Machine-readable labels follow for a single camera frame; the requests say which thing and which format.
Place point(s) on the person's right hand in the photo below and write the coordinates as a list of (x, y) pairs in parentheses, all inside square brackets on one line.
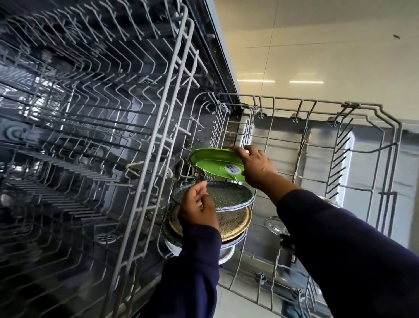
[(257, 165)]

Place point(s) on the person's left hand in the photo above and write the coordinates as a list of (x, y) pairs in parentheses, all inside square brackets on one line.
[(196, 209)]

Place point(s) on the grey speckled plate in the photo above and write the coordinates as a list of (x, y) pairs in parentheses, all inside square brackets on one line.
[(226, 196), (236, 243)]

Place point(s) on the green leaf plate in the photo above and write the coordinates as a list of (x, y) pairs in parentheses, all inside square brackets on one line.
[(216, 168), (209, 153)]

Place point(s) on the tan speckled plate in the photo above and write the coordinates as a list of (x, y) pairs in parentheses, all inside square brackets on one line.
[(234, 226)]

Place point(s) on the cream round plate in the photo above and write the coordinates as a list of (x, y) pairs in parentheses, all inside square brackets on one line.
[(227, 255)]

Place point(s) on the glass lid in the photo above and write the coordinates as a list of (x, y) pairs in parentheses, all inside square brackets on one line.
[(276, 226), (329, 200)]

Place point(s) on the silver dishwasher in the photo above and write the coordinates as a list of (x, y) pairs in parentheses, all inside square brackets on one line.
[(410, 157)]

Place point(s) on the person's left forearm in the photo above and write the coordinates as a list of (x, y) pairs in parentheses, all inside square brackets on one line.
[(190, 278)]

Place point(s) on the person's right forearm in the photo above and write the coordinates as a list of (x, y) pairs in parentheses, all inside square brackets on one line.
[(353, 255)]

